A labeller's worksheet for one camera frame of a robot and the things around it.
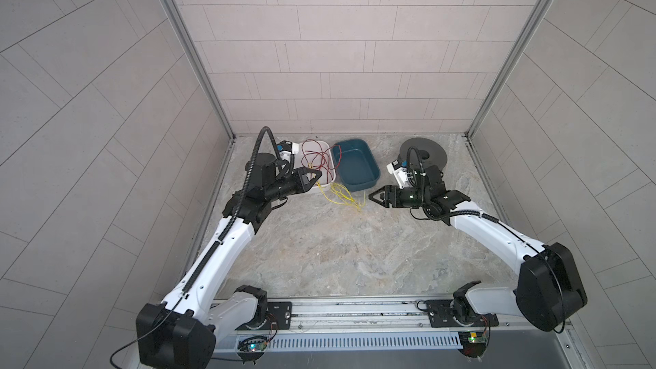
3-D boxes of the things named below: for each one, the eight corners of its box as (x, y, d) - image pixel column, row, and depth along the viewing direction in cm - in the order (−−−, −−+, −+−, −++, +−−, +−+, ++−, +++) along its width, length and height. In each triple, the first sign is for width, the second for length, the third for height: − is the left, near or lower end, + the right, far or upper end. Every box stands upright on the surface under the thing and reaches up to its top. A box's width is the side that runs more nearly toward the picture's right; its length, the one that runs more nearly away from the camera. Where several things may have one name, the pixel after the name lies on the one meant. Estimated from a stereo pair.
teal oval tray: (344, 196, 98) (344, 188, 93) (329, 152, 112) (328, 143, 108) (382, 187, 101) (384, 178, 96) (363, 145, 115) (364, 136, 111)
